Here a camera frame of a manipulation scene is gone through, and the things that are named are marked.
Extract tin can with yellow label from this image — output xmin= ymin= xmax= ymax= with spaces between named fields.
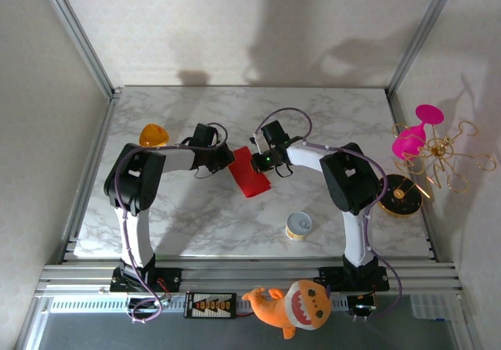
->
xmin=285 ymin=211 xmax=314 ymax=242

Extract orange shark plush toy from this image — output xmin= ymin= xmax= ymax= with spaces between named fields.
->
xmin=241 ymin=279 xmax=333 ymax=340

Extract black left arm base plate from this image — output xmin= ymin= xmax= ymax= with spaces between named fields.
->
xmin=110 ymin=265 xmax=183 ymax=293

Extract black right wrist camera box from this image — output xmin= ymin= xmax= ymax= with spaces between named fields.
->
xmin=260 ymin=120 xmax=293 ymax=147

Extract aluminium frame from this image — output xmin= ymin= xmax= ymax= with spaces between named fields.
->
xmin=15 ymin=0 xmax=485 ymax=350

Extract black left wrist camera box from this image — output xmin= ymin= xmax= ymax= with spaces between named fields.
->
xmin=193 ymin=122 xmax=221 ymax=148

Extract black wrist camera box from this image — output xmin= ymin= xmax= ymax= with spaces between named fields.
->
xmin=193 ymin=122 xmax=221 ymax=148
xmin=260 ymin=120 xmax=293 ymax=147

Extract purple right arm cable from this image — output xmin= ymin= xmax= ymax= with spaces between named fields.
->
xmin=256 ymin=106 xmax=404 ymax=322

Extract black controller box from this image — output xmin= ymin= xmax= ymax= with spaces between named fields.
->
xmin=348 ymin=293 xmax=377 ymax=322

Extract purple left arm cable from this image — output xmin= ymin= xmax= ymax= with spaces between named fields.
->
xmin=114 ymin=121 xmax=230 ymax=324

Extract clear plastic box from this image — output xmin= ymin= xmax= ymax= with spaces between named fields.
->
xmin=409 ymin=293 xmax=461 ymax=322

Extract black charging board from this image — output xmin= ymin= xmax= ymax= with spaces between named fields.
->
xmin=183 ymin=291 xmax=238 ymax=320

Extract pink plastic goblet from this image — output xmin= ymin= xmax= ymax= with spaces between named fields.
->
xmin=391 ymin=103 xmax=445 ymax=161

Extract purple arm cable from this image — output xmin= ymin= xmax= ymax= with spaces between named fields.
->
xmin=114 ymin=121 xmax=230 ymax=324
xmin=256 ymin=106 xmax=404 ymax=322

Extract red paper sheet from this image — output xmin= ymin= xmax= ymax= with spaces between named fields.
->
xmin=228 ymin=146 xmax=272 ymax=199

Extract gold wire rack, black base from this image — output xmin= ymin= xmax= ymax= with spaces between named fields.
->
xmin=377 ymin=121 xmax=498 ymax=218

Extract white slotted cable duct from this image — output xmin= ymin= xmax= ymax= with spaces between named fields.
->
xmin=49 ymin=294 xmax=351 ymax=315

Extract red and black wires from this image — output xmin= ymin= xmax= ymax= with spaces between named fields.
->
xmin=155 ymin=276 xmax=174 ymax=301

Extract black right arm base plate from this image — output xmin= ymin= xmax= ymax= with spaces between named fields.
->
xmin=319 ymin=265 xmax=391 ymax=292

